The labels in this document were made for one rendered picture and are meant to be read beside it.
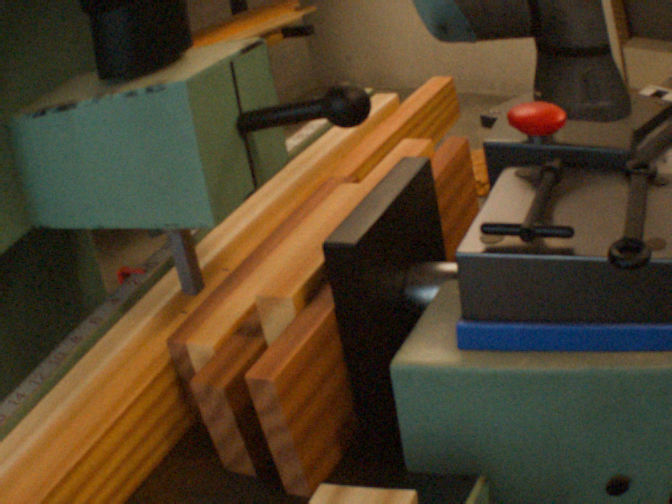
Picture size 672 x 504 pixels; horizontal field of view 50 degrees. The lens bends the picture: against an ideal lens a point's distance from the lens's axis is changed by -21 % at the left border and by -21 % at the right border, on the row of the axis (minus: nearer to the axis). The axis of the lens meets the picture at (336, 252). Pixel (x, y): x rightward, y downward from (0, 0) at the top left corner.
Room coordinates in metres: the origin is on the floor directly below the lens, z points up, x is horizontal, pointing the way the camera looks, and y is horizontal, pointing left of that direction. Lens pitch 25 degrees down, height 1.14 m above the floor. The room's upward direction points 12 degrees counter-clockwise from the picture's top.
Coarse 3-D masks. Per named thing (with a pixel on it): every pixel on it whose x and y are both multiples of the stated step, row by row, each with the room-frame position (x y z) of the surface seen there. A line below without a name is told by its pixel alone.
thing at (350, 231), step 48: (384, 192) 0.35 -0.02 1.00; (432, 192) 0.38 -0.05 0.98; (336, 240) 0.31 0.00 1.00; (384, 240) 0.32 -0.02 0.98; (432, 240) 0.37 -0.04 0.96; (336, 288) 0.31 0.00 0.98; (384, 288) 0.32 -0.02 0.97; (432, 288) 0.33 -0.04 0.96; (384, 336) 0.31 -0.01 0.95; (384, 384) 0.30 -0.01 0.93
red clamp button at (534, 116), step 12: (516, 108) 0.35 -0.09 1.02; (528, 108) 0.34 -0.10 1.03; (540, 108) 0.34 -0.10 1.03; (552, 108) 0.34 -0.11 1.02; (516, 120) 0.34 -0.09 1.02; (528, 120) 0.33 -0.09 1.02; (540, 120) 0.33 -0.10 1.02; (552, 120) 0.33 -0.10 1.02; (564, 120) 0.33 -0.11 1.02; (528, 132) 0.34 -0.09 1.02; (540, 132) 0.33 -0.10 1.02; (552, 132) 0.33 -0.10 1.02
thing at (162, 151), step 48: (192, 48) 0.41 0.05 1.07; (240, 48) 0.37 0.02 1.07; (48, 96) 0.41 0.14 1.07; (96, 96) 0.36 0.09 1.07; (144, 96) 0.34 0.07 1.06; (192, 96) 0.33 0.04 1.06; (240, 96) 0.36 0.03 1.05; (48, 144) 0.38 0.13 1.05; (96, 144) 0.36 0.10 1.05; (144, 144) 0.34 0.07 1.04; (192, 144) 0.33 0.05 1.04; (240, 144) 0.36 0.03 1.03; (48, 192) 0.38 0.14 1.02; (96, 192) 0.36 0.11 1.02; (144, 192) 0.35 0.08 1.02; (192, 192) 0.33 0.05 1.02; (240, 192) 0.35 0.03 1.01
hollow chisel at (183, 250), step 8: (184, 232) 0.38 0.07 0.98; (176, 240) 0.38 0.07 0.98; (184, 240) 0.38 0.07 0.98; (192, 240) 0.39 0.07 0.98; (176, 248) 0.38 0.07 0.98; (184, 248) 0.38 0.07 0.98; (192, 248) 0.38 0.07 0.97; (176, 256) 0.38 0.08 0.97; (184, 256) 0.38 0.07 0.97; (192, 256) 0.38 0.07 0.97; (176, 264) 0.38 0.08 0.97; (184, 264) 0.38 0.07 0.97; (192, 264) 0.38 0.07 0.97; (184, 272) 0.38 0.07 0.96; (192, 272) 0.38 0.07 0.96; (200, 272) 0.39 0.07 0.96; (184, 280) 0.38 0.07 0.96; (192, 280) 0.38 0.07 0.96; (200, 280) 0.38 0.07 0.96; (184, 288) 0.38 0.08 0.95; (192, 288) 0.38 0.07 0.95; (200, 288) 0.38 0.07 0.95
